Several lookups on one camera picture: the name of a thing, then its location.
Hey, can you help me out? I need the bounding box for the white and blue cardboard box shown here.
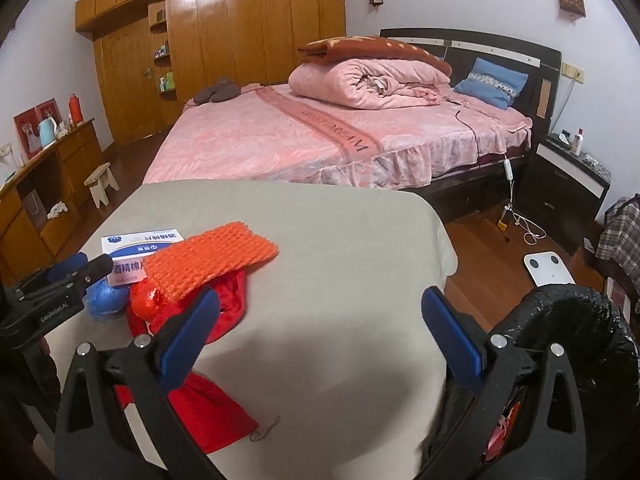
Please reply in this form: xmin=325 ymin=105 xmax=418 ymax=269
xmin=101 ymin=230 xmax=187 ymax=289

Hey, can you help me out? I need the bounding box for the red shiny foil ball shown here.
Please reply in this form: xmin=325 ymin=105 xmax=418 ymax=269
xmin=129 ymin=280 xmax=167 ymax=321

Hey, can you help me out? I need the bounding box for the red drawstring cloth pouch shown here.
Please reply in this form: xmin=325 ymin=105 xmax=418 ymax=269
xmin=127 ymin=371 xmax=260 ymax=454

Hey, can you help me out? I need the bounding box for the light blue electric kettle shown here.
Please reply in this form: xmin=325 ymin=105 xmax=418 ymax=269
xmin=37 ymin=116 xmax=59 ymax=149

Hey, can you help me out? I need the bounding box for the pink bedsheet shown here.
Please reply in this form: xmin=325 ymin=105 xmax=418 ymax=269
xmin=142 ymin=82 xmax=533 ymax=191

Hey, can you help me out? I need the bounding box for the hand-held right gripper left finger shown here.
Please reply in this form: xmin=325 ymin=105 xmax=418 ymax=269
xmin=55 ymin=287 xmax=222 ymax=480

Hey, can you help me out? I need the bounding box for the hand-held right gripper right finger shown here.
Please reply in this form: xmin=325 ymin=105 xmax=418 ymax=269
xmin=421 ymin=286 xmax=587 ymax=480

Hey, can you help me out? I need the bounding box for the black and white nightstand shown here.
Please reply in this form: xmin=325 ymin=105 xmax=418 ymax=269
xmin=517 ymin=134 xmax=612 ymax=257

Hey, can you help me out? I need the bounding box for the dark wooden bed frame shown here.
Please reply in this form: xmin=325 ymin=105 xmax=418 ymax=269
xmin=379 ymin=27 xmax=563 ymax=222

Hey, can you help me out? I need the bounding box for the grey clothing on bed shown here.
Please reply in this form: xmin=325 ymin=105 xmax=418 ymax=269
xmin=210 ymin=77 xmax=242 ymax=102

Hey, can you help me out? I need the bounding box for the blue plastic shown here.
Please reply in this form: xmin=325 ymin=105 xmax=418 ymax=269
xmin=86 ymin=276 xmax=126 ymax=322

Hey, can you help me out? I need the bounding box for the small red photo frame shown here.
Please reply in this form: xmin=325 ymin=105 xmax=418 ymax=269
xmin=35 ymin=100 xmax=61 ymax=126

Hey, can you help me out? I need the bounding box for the white floor cable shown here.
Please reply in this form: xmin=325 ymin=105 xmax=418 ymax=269
xmin=510 ymin=212 xmax=549 ymax=246

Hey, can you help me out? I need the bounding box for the orange foam net sleeve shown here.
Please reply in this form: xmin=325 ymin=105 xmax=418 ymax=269
xmin=142 ymin=221 xmax=279 ymax=307

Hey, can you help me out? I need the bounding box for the white bathroom scale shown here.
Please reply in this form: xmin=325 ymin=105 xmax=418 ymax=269
xmin=523 ymin=251 xmax=576 ymax=289

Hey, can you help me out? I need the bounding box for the large red photo frame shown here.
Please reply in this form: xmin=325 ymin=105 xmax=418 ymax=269
xmin=13 ymin=110 xmax=44 ymax=157

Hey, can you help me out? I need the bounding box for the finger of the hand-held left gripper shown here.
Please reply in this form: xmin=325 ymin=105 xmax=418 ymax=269
xmin=12 ymin=252 xmax=90 ymax=297
xmin=30 ymin=254 xmax=115 ymax=303

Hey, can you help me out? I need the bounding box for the brown floral blanket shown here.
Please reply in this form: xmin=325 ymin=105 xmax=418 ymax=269
xmin=298 ymin=35 xmax=453 ymax=77

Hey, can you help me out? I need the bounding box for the wooden sideboard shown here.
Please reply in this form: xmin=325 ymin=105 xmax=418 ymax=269
xmin=0 ymin=119 xmax=106 ymax=282

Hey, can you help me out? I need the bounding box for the folded pink quilt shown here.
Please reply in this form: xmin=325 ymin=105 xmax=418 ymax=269
xmin=289 ymin=57 xmax=453 ymax=109

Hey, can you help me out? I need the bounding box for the grey paper bag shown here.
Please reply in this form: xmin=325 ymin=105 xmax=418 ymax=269
xmin=25 ymin=190 xmax=46 ymax=231

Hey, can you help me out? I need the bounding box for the wooden wardrobe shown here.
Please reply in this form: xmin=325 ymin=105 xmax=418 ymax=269
xmin=75 ymin=0 xmax=347 ymax=147

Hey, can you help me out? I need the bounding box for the black bag lined trash bin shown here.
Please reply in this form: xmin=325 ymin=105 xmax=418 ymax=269
xmin=435 ymin=284 xmax=640 ymax=480

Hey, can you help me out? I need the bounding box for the plaid cloth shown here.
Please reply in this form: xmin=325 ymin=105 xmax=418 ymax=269
xmin=595 ymin=196 xmax=640 ymax=282

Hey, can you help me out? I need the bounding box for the blue patterned pillow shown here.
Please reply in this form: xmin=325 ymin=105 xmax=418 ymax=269
xmin=453 ymin=57 xmax=529 ymax=110

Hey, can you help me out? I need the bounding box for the small wooden stool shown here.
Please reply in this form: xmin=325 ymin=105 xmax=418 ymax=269
xmin=84 ymin=162 xmax=121 ymax=207

